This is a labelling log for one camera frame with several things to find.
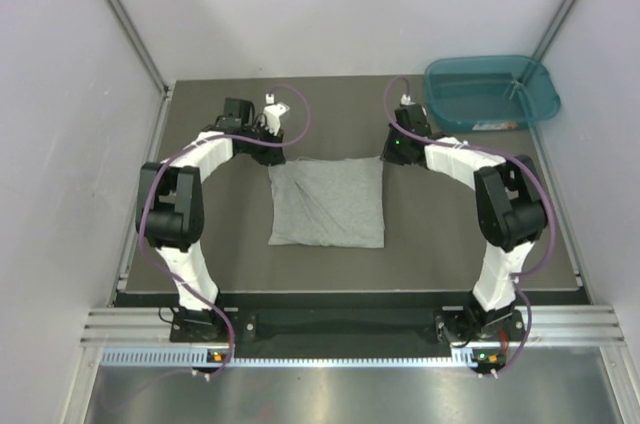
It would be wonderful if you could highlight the aluminium front rail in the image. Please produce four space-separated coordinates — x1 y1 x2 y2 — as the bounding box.
81 305 625 347

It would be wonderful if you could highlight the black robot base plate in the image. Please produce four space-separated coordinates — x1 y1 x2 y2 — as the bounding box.
168 292 529 359

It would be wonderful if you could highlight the left aluminium frame post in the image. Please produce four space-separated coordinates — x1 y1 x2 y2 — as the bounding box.
105 0 170 96

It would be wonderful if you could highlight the aluminium frame post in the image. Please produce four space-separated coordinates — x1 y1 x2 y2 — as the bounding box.
529 0 614 63
105 0 170 96

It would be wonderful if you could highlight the grey adidas t-shirt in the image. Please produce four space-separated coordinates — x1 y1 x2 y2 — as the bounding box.
268 157 385 249

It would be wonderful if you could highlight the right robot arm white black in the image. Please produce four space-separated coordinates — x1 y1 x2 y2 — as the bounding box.
382 125 548 347

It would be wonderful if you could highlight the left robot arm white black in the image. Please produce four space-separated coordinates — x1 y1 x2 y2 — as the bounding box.
135 94 290 342

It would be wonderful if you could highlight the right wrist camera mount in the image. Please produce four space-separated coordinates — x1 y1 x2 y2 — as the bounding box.
394 94 431 137

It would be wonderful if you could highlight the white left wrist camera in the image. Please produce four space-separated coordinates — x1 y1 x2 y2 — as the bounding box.
262 93 291 136

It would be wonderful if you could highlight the right aluminium frame post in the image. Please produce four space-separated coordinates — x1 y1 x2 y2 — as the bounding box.
529 0 614 63

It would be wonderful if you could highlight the slotted grey cable duct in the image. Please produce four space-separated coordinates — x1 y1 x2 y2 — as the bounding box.
99 347 506 368

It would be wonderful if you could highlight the teal plastic bin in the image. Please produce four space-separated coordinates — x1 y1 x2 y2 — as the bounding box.
424 55 561 133

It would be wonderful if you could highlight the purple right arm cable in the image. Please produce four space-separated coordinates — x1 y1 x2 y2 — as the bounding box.
383 76 557 379

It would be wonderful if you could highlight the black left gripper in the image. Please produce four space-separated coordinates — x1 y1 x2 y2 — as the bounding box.
243 121 285 167

